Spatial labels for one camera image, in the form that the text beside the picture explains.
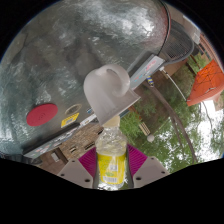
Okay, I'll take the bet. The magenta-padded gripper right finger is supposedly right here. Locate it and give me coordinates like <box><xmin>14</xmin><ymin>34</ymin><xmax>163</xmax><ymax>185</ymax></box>
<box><xmin>126</xmin><ymin>144</ymin><xmax>170</xmax><ymax>188</ymax></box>

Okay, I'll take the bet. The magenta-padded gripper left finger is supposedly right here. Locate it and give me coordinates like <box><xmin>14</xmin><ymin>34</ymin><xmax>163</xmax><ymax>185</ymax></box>
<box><xmin>57</xmin><ymin>147</ymin><xmax>98</xmax><ymax>189</ymax></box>

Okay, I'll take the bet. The clear bottle with yellow label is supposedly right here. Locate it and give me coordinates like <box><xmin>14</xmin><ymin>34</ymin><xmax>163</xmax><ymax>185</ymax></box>
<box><xmin>94</xmin><ymin>116</ymin><xmax>128</xmax><ymax>190</ymax></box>

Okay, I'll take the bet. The black laptop with stickers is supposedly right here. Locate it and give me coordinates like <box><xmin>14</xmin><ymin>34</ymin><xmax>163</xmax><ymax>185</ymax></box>
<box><xmin>22</xmin><ymin>123</ymin><xmax>81</xmax><ymax>159</ymax></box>

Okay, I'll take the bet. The yellow square card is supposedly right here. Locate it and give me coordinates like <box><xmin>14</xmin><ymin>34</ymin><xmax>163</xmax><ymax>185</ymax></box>
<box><xmin>60</xmin><ymin>112</ymin><xmax>81</xmax><ymax>129</ymax></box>

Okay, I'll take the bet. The small grey round disc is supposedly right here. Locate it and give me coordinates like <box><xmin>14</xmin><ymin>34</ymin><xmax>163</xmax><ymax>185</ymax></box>
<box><xmin>64</xmin><ymin>103</ymin><xmax>83</xmax><ymax>116</ymax></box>

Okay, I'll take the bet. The flat round red coaster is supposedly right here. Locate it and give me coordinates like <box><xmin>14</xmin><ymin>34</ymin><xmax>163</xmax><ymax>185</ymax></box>
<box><xmin>25</xmin><ymin>102</ymin><xmax>59</xmax><ymax>128</ymax></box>

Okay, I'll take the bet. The white ceramic mug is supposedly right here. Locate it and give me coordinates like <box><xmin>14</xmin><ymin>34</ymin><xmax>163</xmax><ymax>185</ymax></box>
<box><xmin>83</xmin><ymin>64</ymin><xmax>142</xmax><ymax>128</ymax></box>

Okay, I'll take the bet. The blue yellow striped cone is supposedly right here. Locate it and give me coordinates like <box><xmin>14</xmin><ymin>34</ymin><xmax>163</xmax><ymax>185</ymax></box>
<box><xmin>145</xmin><ymin>76</ymin><xmax>155</xmax><ymax>88</ymax></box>

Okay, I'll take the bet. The grey laptop with stickers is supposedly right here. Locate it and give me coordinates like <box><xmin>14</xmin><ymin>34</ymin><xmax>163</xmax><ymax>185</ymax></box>
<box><xmin>128</xmin><ymin>54</ymin><xmax>166</xmax><ymax>91</ymax></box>

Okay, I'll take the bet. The orange canopy tent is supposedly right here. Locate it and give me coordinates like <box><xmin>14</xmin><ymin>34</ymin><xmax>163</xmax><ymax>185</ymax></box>
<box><xmin>186</xmin><ymin>59</ymin><xmax>224</xmax><ymax>108</ymax></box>

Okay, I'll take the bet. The grey wicker patio chair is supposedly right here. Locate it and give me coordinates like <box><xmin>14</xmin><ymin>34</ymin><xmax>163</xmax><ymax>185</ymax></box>
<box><xmin>158</xmin><ymin>18</ymin><xmax>196</xmax><ymax>66</ymax></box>

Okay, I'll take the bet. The globe-topped lamp post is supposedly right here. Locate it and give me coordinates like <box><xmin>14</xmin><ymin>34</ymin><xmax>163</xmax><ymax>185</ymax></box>
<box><xmin>138</xmin><ymin>121</ymin><xmax>156</xmax><ymax>144</ymax></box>

